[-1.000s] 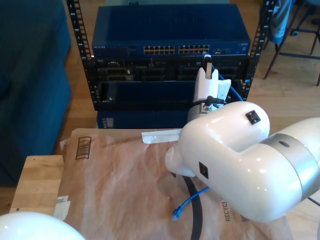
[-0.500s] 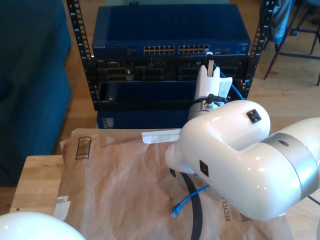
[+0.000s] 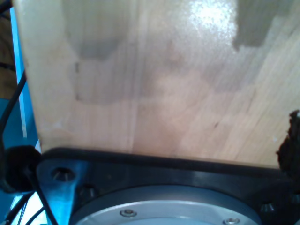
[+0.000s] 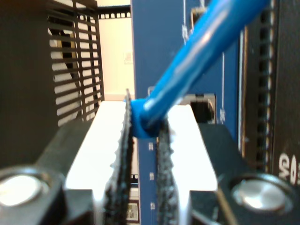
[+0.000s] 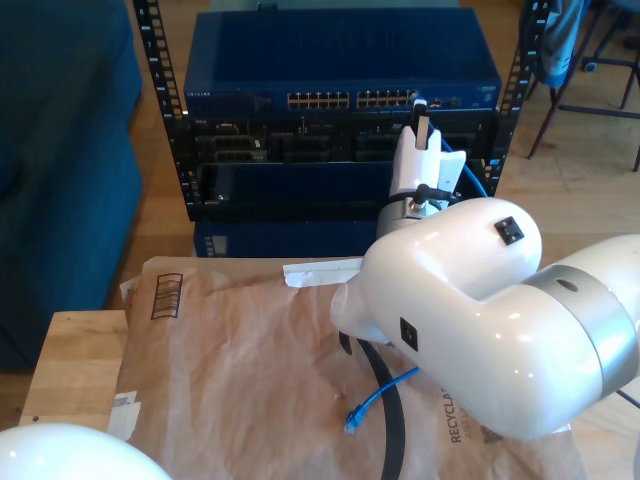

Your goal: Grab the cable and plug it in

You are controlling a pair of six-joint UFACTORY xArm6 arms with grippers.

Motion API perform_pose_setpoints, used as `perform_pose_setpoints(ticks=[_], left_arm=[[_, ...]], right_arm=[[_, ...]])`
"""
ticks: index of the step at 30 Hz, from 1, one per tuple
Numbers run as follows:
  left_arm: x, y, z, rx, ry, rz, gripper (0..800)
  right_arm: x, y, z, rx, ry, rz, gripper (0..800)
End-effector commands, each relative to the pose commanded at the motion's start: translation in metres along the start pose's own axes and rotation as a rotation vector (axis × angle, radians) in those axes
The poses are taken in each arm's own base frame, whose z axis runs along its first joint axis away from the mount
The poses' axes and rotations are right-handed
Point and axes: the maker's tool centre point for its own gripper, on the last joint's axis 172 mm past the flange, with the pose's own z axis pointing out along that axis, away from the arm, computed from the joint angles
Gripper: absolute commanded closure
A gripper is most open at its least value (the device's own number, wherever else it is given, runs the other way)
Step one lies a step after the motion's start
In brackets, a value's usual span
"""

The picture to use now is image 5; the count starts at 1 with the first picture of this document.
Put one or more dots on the black rack server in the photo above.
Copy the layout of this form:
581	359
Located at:
345	127

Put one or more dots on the black rack drawer unit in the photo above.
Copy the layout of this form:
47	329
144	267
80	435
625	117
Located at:
300	185

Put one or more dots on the dark blue base box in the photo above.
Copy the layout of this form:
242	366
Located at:
300	240

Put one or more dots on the blue grey jacket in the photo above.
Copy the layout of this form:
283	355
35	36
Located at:
562	45

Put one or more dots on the dark metal bar stool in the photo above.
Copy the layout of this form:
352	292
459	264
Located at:
600	111

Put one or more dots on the office chair base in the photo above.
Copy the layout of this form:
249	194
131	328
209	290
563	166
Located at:
591	66

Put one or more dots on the brown paper mailer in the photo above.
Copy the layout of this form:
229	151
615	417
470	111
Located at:
225	375

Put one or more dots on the blue sofa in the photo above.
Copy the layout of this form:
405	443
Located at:
65	200

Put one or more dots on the blue network switch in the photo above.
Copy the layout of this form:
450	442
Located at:
340	50

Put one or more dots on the black rack frame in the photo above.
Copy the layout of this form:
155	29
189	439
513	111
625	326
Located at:
151	50

